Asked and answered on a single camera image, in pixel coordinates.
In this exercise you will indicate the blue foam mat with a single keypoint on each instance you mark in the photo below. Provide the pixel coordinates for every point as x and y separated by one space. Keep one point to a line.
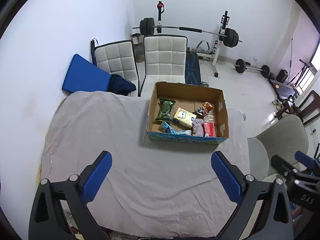
85 76

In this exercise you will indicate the cardboard box blue outside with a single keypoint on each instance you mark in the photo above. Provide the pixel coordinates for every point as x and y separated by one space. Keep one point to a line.
190 98

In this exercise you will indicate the small barbell on floor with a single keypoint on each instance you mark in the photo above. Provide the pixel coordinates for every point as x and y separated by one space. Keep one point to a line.
241 66

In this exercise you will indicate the light blue snack packet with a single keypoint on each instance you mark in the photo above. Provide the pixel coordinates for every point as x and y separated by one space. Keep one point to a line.
166 128

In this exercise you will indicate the barbell on rack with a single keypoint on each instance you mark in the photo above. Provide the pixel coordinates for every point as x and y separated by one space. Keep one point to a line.
230 37

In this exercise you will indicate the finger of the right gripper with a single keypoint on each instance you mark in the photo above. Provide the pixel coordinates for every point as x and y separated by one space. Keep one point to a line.
304 159
281 166

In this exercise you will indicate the white barbell rack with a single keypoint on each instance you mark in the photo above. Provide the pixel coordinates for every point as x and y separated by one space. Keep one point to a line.
211 54

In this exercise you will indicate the black weight bench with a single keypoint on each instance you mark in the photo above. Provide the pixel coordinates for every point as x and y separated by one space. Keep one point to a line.
192 69

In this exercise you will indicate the black speaker box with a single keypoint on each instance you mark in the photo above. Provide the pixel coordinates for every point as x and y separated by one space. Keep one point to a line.
282 76

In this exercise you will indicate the orange snack bag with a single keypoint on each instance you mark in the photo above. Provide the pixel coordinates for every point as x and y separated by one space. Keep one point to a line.
205 109

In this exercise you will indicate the dark blue cloth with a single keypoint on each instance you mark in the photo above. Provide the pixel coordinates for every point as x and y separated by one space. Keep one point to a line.
118 85

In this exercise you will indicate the white quilted chair right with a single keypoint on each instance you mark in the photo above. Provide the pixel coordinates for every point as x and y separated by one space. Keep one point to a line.
165 57

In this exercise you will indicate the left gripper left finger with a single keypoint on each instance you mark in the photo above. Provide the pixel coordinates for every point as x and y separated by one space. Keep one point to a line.
47 219

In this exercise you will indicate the dark wooden chair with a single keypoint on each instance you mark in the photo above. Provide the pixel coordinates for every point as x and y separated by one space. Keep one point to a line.
307 110

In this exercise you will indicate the lilac towel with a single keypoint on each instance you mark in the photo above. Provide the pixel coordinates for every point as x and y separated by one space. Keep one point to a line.
198 130

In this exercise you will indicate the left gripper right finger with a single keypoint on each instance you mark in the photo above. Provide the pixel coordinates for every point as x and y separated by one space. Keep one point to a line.
274 220

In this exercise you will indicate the white round chair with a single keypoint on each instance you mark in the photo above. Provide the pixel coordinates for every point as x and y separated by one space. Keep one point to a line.
284 138

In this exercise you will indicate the red snack bag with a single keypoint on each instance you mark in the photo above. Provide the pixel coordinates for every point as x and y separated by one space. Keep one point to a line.
209 129

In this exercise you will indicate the yellow tissue pack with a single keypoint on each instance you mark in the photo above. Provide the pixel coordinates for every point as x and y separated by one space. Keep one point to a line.
184 117

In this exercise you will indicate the white quilted chair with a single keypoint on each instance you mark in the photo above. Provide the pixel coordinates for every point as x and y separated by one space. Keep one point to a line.
117 58
165 57

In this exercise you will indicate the green snack bag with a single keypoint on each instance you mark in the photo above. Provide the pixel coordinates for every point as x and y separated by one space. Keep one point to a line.
166 106

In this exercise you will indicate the white quilted chair left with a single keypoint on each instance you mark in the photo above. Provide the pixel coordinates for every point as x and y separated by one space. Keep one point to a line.
117 58

